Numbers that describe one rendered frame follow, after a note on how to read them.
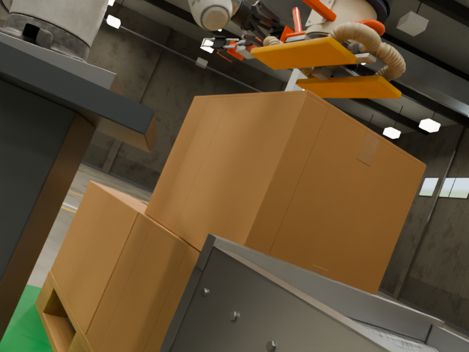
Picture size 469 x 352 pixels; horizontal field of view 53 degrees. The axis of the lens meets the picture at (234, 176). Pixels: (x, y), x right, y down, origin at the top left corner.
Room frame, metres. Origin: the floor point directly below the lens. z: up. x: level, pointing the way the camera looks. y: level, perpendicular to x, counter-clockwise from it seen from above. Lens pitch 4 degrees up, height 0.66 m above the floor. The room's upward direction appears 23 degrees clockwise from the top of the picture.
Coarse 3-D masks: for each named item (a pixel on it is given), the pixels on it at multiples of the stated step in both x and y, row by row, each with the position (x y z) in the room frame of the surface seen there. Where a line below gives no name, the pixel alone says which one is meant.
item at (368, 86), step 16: (304, 80) 1.40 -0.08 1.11; (320, 80) 1.34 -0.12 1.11; (336, 80) 1.28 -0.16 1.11; (352, 80) 1.23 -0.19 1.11; (368, 80) 1.18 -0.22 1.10; (384, 80) 1.16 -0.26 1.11; (320, 96) 1.46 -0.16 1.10; (336, 96) 1.39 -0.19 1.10; (352, 96) 1.34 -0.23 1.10; (368, 96) 1.28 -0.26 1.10; (384, 96) 1.24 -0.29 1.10; (400, 96) 1.21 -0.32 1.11
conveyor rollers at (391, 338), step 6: (360, 324) 0.94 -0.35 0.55; (372, 330) 0.93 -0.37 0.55; (378, 330) 0.96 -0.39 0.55; (384, 336) 0.95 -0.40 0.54; (390, 336) 0.97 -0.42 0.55; (396, 336) 0.99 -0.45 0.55; (396, 342) 0.97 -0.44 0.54; (402, 342) 0.98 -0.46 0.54; (408, 342) 1.00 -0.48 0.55; (414, 342) 1.02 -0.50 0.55; (402, 348) 0.85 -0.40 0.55; (408, 348) 0.99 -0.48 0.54; (414, 348) 1.00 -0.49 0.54; (420, 348) 1.02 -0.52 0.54; (426, 348) 1.04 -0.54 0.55; (432, 348) 1.06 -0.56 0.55
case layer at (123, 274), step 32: (96, 192) 1.81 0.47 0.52; (96, 224) 1.68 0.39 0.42; (128, 224) 1.45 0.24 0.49; (160, 224) 1.31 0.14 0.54; (64, 256) 1.85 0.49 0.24; (96, 256) 1.57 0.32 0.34; (128, 256) 1.37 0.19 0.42; (160, 256) 1.22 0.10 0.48; (192, 256) 1.09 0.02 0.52; (64, 288) 1.72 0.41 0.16; (96, 288) 1.48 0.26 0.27; (128, 288) 1.30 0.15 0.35; (160, 288) 1.16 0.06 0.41; (96, 320) 1.40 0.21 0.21; (128, 320) 1.24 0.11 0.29; (160, 320) 1.11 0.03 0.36
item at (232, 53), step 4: (228, 44) 1.74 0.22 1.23; (224, 48) 1.76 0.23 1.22; (228, 48) 1.73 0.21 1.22; (220, 52) 1.78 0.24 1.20; (224, 52) 1.76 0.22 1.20; (228, 52) 1.74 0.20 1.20; (232, 52) 1.74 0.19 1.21; (236, 52) 1.75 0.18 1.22; (224, 56) 1.80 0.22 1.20; (228, 56) 1.78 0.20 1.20; (232, 56) 1.76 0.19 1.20; (236, 56) 1.75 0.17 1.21; (240, 56) 1.76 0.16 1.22; (228, 60) 1.83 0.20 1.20; (232, 60) 1.81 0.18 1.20; (236, 60) 1.79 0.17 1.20; (240, 60) 1.77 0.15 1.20
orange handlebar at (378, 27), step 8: (304, 0) 1.15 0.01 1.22; (312, 0) 1.15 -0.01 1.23; (312, 8) 1.17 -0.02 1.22; (320, 8) 1.17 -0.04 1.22; (328, 8) 1.18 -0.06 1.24; (328, 16) 1.18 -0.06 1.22; (368, 24) 1.14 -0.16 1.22; (376, 24) 1.13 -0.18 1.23; (296, 32) 1.40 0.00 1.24; (304, 32) 1.35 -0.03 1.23; (376, 32) 1.16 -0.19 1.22; (384, 32) 1.16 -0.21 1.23; (232, 48) 1.72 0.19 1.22
